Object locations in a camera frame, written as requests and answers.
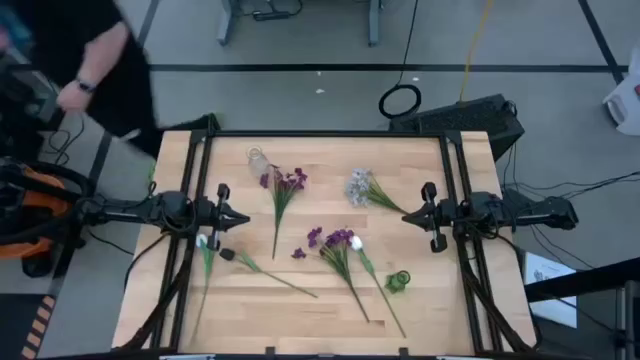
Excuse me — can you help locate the clear glass vase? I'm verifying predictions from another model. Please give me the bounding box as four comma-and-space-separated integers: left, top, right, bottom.
245, 145, 274, 179

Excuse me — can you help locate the black computer tower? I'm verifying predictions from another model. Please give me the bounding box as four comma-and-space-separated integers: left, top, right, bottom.
388, 93, 526, 162

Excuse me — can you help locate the white artificial tulip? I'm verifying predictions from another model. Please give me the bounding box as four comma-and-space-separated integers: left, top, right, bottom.
191, 233, 217, 344
349, 234, 407, 340

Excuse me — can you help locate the black hanging cable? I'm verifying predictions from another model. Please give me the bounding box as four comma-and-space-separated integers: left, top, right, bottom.
377, 0, 423, 120

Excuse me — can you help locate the black equipment case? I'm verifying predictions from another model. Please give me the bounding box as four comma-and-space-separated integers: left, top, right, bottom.
0, 52, 66, 164

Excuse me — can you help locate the black aluminium table frame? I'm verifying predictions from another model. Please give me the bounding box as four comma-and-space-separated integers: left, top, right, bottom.
112, 113, 544, 357

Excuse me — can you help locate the black mat with orange stripes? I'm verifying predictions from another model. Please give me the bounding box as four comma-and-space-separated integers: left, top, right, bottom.
0, 293, 58, 360

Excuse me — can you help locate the white plastic object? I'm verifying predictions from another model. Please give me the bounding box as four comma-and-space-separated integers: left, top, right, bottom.
602, 42, 640, 137

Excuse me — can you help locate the orange black vacuum cleaner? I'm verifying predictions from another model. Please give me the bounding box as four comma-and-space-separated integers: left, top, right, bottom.
0, 155, 99, 279

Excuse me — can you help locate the green glass vase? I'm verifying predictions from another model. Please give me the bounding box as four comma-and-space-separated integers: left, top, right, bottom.
383, 269, 412, 295

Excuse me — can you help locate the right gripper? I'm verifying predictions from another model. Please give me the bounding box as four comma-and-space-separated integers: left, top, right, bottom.
401, 181, 454, 254

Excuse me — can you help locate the white printed paper sheet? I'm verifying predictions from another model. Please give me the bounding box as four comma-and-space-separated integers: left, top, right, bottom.
523, 251, 579, 330

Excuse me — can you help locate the grey metal post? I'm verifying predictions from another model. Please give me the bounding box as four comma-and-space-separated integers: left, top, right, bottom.
615, 279, 640, 360

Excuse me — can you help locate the grey desk leg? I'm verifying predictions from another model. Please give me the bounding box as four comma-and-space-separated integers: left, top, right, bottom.
216, 0, 241, 47
367, 0, 385, 49

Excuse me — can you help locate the purple artificial flower bunch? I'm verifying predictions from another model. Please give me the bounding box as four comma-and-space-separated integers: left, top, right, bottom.
291, 226, 371, 324
258, 166, 309, 261

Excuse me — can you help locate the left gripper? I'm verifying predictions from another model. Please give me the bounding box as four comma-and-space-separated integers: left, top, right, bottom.
196, 182, 251, 252

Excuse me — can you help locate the person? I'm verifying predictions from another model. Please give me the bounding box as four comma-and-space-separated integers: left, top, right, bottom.
0, 0, 166, 160

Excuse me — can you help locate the yellow hanging cable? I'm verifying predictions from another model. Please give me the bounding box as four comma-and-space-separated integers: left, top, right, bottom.
458, 0, 496, 104

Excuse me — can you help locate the pale lilac flower bunch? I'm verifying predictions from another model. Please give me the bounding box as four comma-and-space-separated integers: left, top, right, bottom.
343, 167, 409, 216

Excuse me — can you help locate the black power strip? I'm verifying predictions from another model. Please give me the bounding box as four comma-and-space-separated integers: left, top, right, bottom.
252, 9, 292, 22

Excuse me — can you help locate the black metal beam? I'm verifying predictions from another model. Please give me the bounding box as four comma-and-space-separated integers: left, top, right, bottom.
524, 257, 640, 304

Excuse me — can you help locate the dark artificial tulip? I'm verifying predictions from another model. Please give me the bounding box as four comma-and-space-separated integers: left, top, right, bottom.
218, 247, 320, 300

